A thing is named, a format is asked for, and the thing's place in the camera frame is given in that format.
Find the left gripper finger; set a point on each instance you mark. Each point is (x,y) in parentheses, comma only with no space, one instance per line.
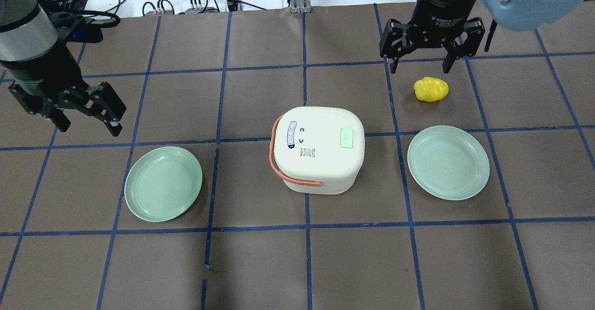
(101,102)
(56,116)

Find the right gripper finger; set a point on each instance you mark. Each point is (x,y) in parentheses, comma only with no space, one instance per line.
(465,44)
(395,43)

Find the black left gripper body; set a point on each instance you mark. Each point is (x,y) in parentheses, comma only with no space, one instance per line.
(41,75)

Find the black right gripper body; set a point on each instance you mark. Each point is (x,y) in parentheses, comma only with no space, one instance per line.
(440,16)

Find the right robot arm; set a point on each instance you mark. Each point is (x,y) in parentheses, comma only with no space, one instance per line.
(517,15)

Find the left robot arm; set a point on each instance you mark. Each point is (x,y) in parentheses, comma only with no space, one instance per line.
(32,27)

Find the yellow bell pepper toy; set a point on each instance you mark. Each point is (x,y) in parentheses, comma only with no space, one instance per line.
(430,89)

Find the left green plate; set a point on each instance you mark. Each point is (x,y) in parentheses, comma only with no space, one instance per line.
(163,184)

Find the green plate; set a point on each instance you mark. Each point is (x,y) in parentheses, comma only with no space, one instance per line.
(163,184)
(448,163)

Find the right green plate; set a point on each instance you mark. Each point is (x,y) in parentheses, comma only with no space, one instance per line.
(448,163)

